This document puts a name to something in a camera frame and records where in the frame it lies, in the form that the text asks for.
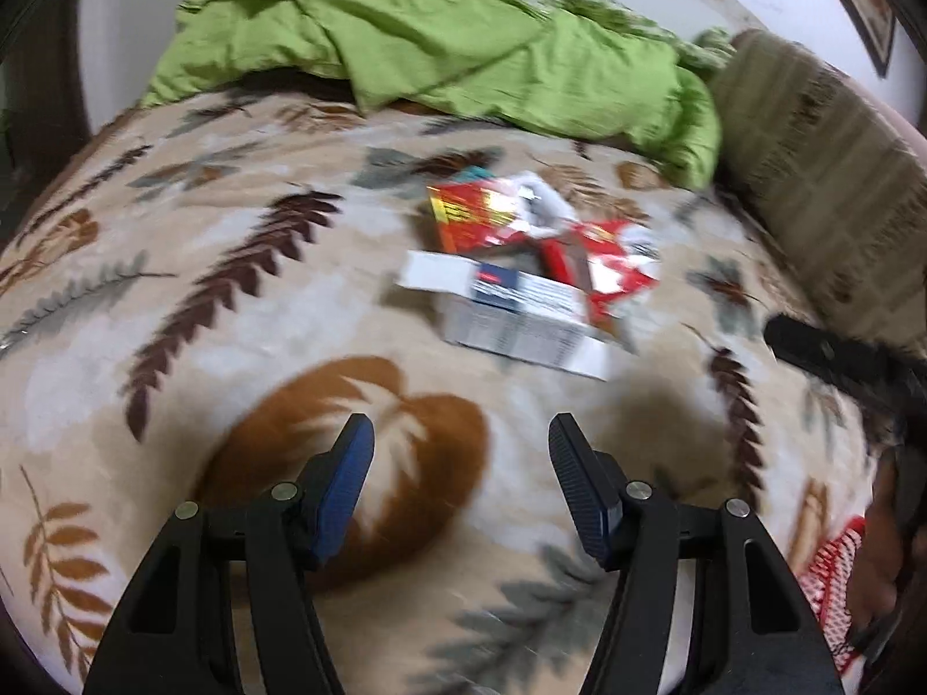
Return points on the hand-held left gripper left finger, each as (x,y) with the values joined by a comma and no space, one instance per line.
(344,492)

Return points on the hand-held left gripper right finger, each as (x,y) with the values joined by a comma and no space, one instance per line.
(583,492)

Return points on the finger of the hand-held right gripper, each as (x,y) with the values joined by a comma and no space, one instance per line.
(833,358)

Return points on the white printed box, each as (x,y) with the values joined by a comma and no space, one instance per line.
(521,318)

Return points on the red plastic basket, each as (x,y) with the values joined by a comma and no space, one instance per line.
(825,579)

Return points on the red white wrapper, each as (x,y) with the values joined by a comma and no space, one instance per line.
(615,268)

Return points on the white plastic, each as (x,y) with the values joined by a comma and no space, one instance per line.
(539,203)

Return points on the red orange shiny packet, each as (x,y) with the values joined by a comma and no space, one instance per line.
(471,221)

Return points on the teal tissue pack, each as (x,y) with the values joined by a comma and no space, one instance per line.
(478,174)

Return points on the leaf print blanket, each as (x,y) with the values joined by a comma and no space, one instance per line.
(217,376)

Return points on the striped brown pillow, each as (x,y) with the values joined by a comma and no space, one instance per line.
(818,181)

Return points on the large framed picture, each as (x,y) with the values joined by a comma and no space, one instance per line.
(865,7)

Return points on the green duvet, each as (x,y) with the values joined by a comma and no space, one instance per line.
(434,36)

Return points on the dark wooden glass door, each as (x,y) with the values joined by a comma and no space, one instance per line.
(36,87)

